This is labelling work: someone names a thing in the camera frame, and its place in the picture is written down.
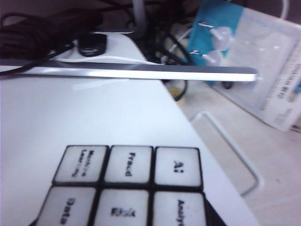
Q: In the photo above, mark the Rubik's cube with black frame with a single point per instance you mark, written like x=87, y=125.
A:
x=129, y=164

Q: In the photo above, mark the pale flat base board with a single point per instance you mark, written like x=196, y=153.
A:
x=70, y=113

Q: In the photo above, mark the square frameless standing mirror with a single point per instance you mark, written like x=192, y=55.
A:
x=164, y=74

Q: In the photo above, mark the white flat monitor base plate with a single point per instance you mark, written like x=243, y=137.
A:
x=223, y=160

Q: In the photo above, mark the black keyboard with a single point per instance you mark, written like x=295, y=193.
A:
x=35, y=33

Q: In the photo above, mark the black round knob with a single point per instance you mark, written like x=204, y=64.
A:
x=92, y=46

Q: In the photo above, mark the grey monitor stand post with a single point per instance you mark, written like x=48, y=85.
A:
x=139, y=18

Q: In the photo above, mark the clear plastic pushpin box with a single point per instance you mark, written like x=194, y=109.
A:
x=265, y=70

